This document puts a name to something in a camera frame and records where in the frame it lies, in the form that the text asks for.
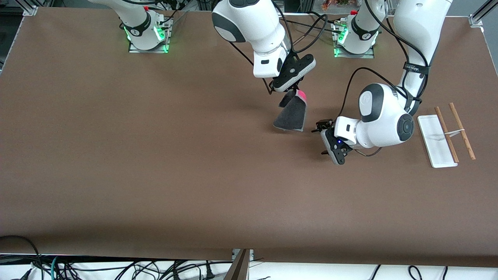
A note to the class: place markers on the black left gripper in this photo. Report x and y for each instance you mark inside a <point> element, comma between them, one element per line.
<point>324,126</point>

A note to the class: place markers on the white rack with wooden rods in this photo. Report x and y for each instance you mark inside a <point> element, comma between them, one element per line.
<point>435,144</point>

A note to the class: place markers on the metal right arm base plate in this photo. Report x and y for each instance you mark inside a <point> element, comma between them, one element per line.
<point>136,50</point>

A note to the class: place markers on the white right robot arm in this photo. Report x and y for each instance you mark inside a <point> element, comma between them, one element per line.
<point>249,23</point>

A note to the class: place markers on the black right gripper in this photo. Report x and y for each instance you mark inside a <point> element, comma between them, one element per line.
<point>288,97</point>

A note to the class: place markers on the orange patterned object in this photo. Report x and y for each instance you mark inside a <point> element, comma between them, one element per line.
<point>334,4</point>

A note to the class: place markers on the aluminium profile beam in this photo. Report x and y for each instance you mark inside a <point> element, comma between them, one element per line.
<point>239,268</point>

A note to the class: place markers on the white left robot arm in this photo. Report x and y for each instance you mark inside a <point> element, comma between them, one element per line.
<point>383,116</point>

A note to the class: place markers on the aluminium frame corner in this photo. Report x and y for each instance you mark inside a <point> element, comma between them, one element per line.
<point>476,19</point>
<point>29,8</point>

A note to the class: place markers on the grey towel with pink tag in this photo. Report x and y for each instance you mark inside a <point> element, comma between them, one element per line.
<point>291,116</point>

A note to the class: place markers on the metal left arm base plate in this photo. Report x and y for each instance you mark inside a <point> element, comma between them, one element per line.
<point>365,55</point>

